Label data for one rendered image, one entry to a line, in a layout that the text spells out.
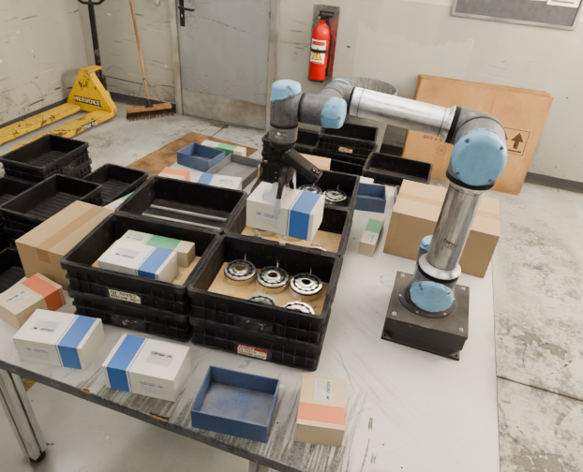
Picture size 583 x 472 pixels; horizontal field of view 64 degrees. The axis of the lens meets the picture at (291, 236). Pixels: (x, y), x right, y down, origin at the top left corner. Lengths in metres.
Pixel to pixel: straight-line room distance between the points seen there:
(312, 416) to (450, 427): 0.39
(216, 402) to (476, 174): 0.89
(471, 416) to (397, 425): 0.22
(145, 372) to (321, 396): 0.47
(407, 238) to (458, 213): 0.70
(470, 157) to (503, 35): 3.23
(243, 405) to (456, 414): 0.59
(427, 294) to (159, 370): 0.75
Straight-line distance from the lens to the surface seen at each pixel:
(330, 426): 1.26
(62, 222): 1.86
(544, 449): 2.47
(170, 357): 1.38
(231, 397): 1.39
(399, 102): 1.30
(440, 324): 1.55
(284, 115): 1.23
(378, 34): 4.39
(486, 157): 1.15
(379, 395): 1.44
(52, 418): 2.35
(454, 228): 1.26
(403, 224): 1.89
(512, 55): 4.38
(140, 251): 1.54
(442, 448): 1.40
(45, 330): 1.54
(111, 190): 3.03
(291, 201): 1.35
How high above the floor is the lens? 1.81
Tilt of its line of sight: 34 degrees down
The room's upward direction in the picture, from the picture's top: 5 degrees clockwise
